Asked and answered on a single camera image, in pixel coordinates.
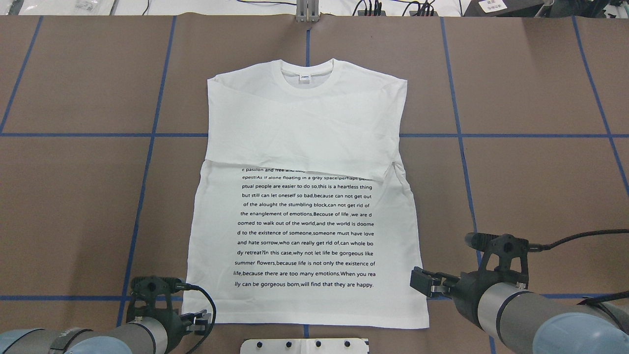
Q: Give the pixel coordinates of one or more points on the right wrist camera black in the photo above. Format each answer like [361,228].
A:
[513,257]

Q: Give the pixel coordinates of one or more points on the clear plastic bag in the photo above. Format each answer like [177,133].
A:
[67,7]

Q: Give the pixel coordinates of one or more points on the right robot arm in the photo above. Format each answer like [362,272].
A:
[526,322]

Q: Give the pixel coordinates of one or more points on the brown table mat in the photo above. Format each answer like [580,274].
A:
[516,126]

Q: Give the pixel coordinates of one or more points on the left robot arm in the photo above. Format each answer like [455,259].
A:
[142,335]

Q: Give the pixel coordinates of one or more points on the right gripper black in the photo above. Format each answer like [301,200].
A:
[468,290]

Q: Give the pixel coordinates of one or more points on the white pillar with base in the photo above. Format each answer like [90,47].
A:
[306,346]

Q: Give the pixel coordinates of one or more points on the aluminium frame post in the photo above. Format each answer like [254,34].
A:
[307,11]

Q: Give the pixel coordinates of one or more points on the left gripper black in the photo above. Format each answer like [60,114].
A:
[170,325]

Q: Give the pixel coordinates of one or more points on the black box with label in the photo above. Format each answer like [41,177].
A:
[507,8]

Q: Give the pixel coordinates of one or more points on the white long-sleeve printed shirt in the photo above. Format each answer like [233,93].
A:
[303,213]

